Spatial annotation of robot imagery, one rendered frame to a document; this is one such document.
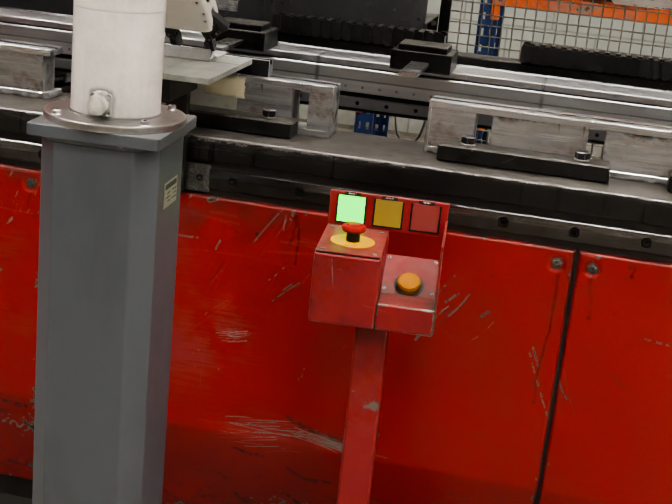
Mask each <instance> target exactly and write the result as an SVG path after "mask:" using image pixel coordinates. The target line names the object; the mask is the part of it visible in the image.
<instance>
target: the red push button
mask: <svg viewBox="0 0 672 504"><path fill-rule="evenodd" d="M342 229H343V231H345V232H347V235H346V241H348V242H352V243H357V242H360V234H362V233H365V231H366V226H365V225H363V224H362V223H360V222H353V221H350V222H346V223H344V224H343V225H342Z"/></svg>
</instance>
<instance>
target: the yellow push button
mask: <svg viewBox="0 0 672 504"><path fill-rule="evenodd" d="M397 287H398V289H399V290H400V291H401V292H402V293H404V294H408V295H411V294H415V293H417V292H418V291H419V290H420V287H421V280H420V278H419V276H418V275H416V274H414V273H409V272H408V273H404V274H402V275H400V276H399V278H398V282H397Z"/></svg>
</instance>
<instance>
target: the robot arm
mask: <svg viewBox="0 0 672 504"><path fill-rule="evenodd" d="M213 22H214V23H215V24H217V25H216V26H214V25H213ZM229 26H230V23H229V22H228V21H227V20H225V19H224V18H223V17H222V16H221V15H219V14H218V8H217V4H216V1H215V0H74V7H73V38H72V69H71V98H70V99H62V100H57V101H53V102H50V103H48V104H46V105H45V106H44V107H43V116H44V118H45V119H46V120H48V121H50V122H51V123H54V124H57V125H60V126H63V127H67V128H71V129H76V130H82V131H88V132H97V133H107V134H125V135H144V134H159V133H166V132H172V131H176V130H179V129H181V128H183V127H184V126H185V125H186V115H185V113H183V112H182V111H180V110H178V109H176V105H174V104H169V105H168V106H166V105H162V104H161V97H162V78H163V59H164V40H165V35H166V36H167V37H169V39H170V43H171V45H178V46H181V45H182V43H183V39H182V35H181V31H180V30H186V31H195V32H201V34H202V35H203V37H204V38H205V41H204V47H205V49H210V50H211V55H212V53H213V51H215V50H216V47H217V44H216V39H215V38H216V37H218V36H219V35H220V33H223V32H225V31H226V30H228V28H229ZM165 33H166V34H165Z"/></svg>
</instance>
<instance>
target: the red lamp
mask: <svg viewBox="0 0 672 504"><path fill-rule="evenodd" d="M439 213H440V207H437V206H429V205H421V204H413V210H412V218H411V227H410V230H417V231H425V232H433V233H437V229H438V221H439Z"/></svg>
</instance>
